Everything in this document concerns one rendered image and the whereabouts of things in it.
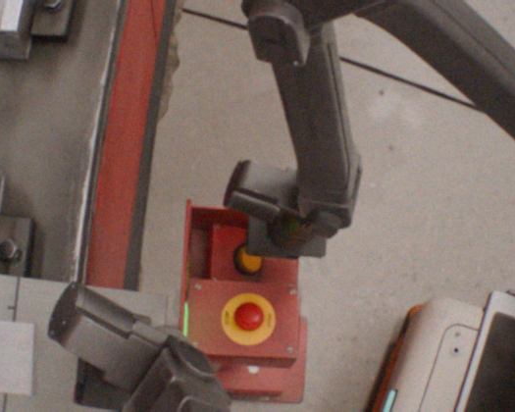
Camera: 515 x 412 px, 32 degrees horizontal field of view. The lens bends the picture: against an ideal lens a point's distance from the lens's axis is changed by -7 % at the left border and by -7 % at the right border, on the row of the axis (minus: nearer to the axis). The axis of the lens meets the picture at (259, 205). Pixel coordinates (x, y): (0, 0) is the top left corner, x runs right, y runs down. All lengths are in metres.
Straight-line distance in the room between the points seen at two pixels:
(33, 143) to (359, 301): 1.04
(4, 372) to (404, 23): 0.62
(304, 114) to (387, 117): 1.37
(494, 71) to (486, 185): 1.49
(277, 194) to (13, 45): 0.44
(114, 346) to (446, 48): 0.36
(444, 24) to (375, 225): 1.46
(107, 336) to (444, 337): 1.15
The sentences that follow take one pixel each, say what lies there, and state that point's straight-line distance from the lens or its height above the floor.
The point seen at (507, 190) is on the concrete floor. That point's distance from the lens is 2.26.
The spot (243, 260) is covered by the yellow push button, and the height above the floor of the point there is 0.73.
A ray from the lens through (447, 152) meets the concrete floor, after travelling 2.24.
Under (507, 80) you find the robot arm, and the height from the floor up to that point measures 1.38.
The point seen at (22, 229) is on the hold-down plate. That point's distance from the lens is 1.21.
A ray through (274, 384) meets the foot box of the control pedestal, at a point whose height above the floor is 0.12.
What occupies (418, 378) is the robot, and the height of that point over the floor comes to 0.28.
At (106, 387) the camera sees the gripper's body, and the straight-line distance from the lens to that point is 0.91.
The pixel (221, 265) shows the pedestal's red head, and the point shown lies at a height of 0.74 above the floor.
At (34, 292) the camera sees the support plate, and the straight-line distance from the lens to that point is 1.09.
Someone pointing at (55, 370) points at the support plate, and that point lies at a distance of 1.07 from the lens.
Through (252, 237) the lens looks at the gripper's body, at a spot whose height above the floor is 0.90.
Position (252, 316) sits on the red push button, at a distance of 1.26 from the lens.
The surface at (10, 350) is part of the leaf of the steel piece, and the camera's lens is 1.08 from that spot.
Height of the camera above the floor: 2.05
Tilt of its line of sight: 73 degrees down
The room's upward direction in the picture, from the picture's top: 8 degrees clockwise
